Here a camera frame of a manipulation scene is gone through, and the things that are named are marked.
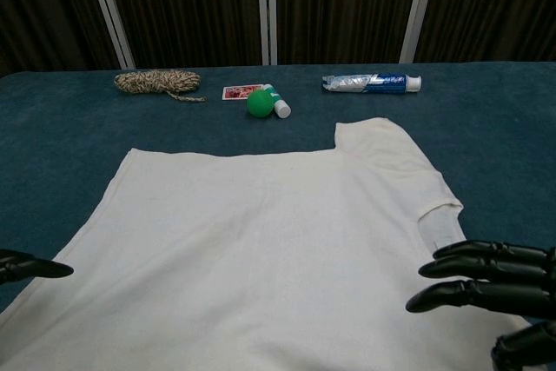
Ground white partition frame post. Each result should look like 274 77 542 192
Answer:
255 0 279 66
398 0 440 64
83 0 136 70

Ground red playing card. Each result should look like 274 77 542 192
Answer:
222 84 266 102

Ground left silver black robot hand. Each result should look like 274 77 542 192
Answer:
0 248 74 288

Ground green ball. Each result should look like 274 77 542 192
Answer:
246 89 277 118

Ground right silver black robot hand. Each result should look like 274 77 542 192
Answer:
406 239 556 371

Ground white green glue stick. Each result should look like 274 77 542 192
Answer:
264 83 291 119

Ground beige braided rope coil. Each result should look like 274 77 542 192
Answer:
114 69 207 103

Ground dark pleated curtain panel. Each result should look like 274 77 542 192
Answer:
0 0 121 76
100 0 265 69
275 0 423 66
414 0 556 63

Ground blue white toothpaste tube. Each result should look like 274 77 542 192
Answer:
321 73 422 96

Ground white T-shirt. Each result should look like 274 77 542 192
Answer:
0 116 538 371

